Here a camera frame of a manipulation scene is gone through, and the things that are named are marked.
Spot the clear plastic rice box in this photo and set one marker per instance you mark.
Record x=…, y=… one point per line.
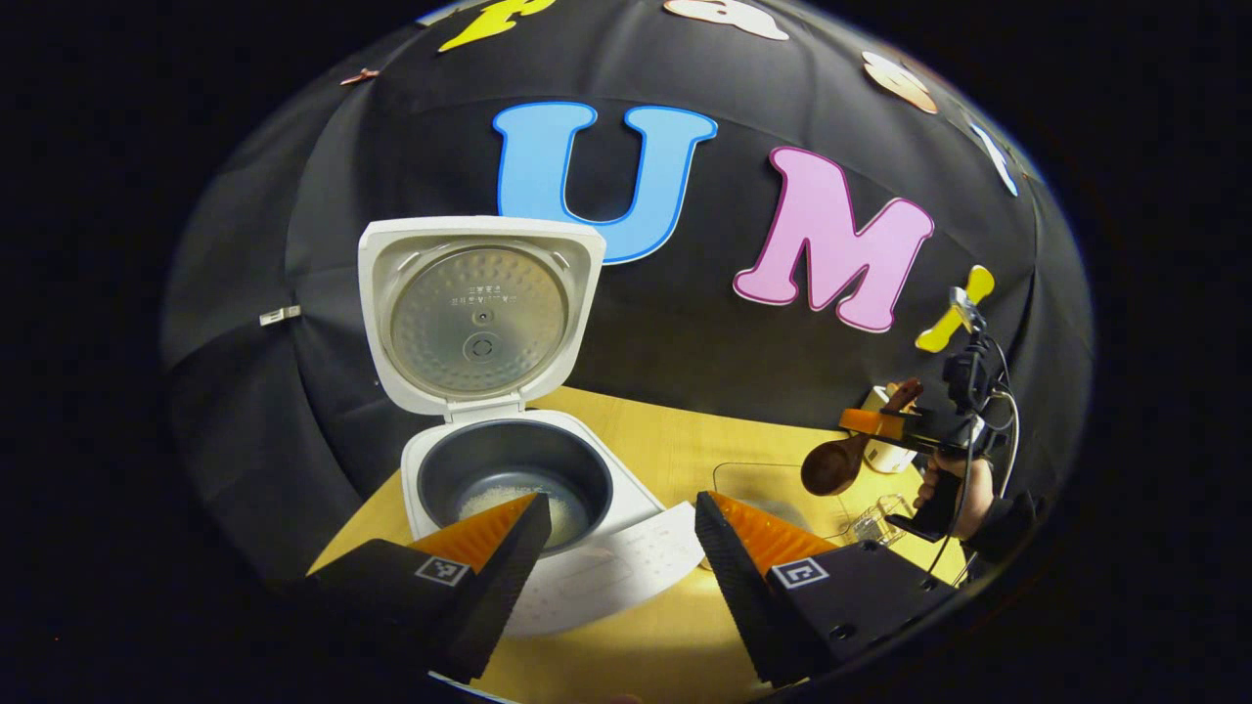
x=773, y=484

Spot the black backdrop cloth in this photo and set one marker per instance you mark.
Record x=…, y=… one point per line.
x=685, y=323

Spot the copper cloth clip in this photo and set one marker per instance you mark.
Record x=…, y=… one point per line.
x=360, y=76

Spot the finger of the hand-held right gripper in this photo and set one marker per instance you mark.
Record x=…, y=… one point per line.
x=875, y=422

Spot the white rice heap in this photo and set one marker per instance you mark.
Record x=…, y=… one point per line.
x=489, y=499

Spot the white rice cooker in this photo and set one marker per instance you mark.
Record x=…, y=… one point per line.
x=479, y=323

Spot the white toaster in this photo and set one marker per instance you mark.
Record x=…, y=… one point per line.
x=885, y=458

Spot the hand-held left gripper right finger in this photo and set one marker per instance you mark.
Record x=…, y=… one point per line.
x=734, y=587

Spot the brown wooden spoon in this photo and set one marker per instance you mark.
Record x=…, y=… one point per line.
x=831, y=467

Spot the white cloth clip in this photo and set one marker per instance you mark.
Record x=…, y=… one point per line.
x=280, y=316

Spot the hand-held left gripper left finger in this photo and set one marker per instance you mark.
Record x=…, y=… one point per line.
x=509, y=577

